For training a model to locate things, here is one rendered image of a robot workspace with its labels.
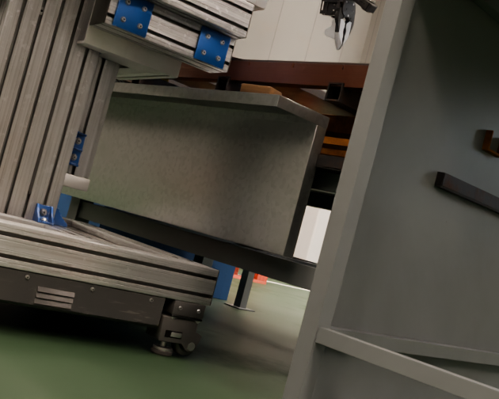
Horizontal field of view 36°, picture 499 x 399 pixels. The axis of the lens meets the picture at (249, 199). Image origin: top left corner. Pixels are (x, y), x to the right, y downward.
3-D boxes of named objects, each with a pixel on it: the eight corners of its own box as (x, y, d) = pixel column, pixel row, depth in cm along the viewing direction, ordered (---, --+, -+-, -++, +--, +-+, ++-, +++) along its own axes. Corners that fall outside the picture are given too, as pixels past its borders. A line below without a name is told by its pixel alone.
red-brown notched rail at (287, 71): (91, 74, 296) (95, 58, 297) (466, 99, 181) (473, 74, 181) (82, 70, 293) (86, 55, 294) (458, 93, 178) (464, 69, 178)
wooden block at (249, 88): (237, 100, 214) (241, 82, 214) (249, 106, 219) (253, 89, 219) (266, 104, 208) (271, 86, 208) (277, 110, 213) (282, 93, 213)
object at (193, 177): (44, 188, 294) (69, 99, 296) (292, 258, 202) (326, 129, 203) (35, 185, 292) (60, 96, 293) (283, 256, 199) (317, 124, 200)
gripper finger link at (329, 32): (325, 48, 238) (329, 18, 237) (341, 50, 234) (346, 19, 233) (319, 47, 235) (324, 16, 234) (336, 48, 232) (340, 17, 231)
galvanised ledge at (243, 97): (69, 99, 296) (71, 92, 296) (326, 129, 203) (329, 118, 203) (22, 82, 282) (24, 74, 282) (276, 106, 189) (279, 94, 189)
